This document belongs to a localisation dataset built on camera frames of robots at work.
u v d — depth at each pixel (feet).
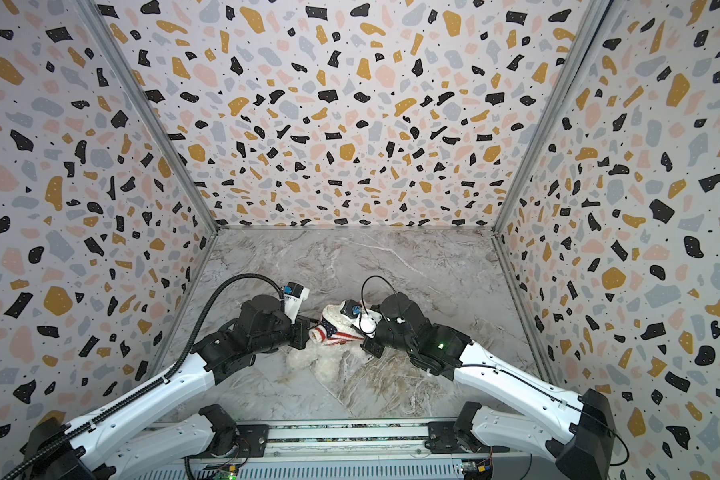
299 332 2.16
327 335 2.21
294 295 2.22
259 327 1.92
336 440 2.48
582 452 1.25
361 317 1.86
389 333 1.94
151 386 1.51
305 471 2.31
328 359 2.71
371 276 1.69
